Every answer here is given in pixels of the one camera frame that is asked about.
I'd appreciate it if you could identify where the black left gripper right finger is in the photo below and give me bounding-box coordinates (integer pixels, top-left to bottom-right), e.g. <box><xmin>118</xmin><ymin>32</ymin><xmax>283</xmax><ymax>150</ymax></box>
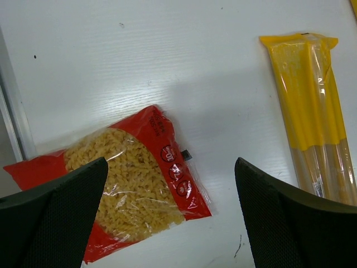
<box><xmin>235</xmin><ymin>157</ymin><xmax>356</xmax><ymax>267</ymax></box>

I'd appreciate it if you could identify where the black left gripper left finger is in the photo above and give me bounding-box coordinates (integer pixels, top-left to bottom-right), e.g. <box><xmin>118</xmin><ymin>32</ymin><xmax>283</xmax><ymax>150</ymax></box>
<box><xmin>1</xmin><ymin>157</ymin><xmax>108</xmax><ymax>267</ymax></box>

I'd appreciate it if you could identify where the yellow spaghetti pack left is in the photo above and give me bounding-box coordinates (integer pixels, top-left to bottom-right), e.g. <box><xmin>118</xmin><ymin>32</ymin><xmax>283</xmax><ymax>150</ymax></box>
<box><xmin>260</xmin><ymin>33</ymin><xmax>356</xmax><ymax>205</ymax></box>

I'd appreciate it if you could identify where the yellow spaghetti pack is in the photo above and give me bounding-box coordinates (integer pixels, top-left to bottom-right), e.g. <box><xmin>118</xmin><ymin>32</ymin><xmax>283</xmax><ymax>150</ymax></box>
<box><xmin>260</xmin><ymin>33</ymin><xmax>356</xmax><ymax>205</ymax></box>
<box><xmin>350</xmin><ymin>0</ymin><xmax>357</xmax><ymax>16</ymax></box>

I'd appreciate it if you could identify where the red fusilli bag near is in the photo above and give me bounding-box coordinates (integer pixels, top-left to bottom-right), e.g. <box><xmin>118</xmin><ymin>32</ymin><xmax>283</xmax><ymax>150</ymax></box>
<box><xmin>4</xmin><ymin>105</ymin><xmax>211</xmax><ymax>264</ymax></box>

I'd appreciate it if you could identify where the yellow spaghetti pack right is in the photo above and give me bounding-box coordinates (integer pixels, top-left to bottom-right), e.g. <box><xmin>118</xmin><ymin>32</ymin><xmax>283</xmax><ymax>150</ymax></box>
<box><xmin>350</xmin><ymin>0</ymin><xmax>357</xmax><ymax>16</ymax></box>

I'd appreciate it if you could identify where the aluminium table edge rail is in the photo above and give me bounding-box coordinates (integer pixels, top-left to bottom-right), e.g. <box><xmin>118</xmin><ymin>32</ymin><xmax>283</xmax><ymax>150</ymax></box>
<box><xmin>1</xmin><ymin>33</ymin><xmax>37</xmax><ymax>161</ymax></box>

